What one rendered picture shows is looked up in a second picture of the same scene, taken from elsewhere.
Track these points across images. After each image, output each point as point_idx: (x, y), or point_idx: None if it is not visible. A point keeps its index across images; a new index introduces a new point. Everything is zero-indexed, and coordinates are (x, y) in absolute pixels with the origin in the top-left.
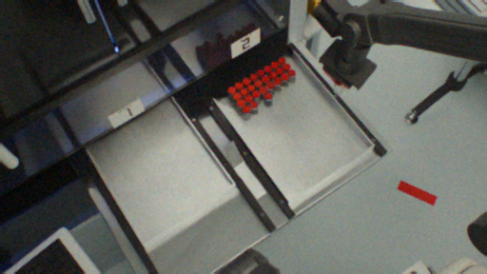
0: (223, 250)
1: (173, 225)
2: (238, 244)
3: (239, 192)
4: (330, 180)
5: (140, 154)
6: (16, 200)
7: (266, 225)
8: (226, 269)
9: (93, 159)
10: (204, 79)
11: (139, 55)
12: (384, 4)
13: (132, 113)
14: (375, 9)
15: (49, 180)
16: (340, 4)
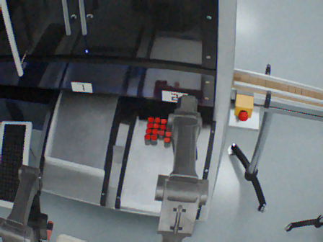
0: (73, 191)
1: (61, 160)
2: (82, 195)
3: (104, 176)
4: (156, 209)
5: (78, 115)
6: (25, 93)
7: (100, 199)
8: (25, 166)
9: (60, 100)
10: (147, 102)
11: (96, 60)
12: (192, 118)
13: (84, 89)
14: (183, 117)
15: (40, 96)
16: (188, 104)
